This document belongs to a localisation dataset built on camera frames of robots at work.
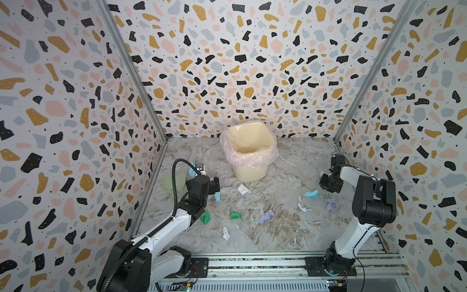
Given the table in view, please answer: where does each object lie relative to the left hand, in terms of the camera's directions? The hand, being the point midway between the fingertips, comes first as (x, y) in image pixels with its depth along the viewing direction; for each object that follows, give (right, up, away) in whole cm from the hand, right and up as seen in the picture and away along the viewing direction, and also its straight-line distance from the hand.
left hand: (206, 175), depth 85 cm
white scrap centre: (+17, -9, +11) cm, 22 cm away
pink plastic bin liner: (+21, +15, +16) cm, 31 cm away
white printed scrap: (+47, -17, +8) cm, 50 cm away
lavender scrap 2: (+62, -15, +7) cm, 64 cm away
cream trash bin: (+17, -1, +9) cm, 20 cm away
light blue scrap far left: (-3, +3, -13) cm, 14 cm away
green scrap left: (-1, -21, +1) cm, 21 cm away
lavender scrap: (+28, -21, +3) cm, 35 cm away
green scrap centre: (+13, -20, +3) cm, 24 cm away
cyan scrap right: (+53, -12, +11) cm, 56 cm away
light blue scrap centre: (+4, -12, +8) cm, 15 cm away
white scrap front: (+9, -26, -5) cm, 28 cm away
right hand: (+61, -6, +14) cm, 62 cm away
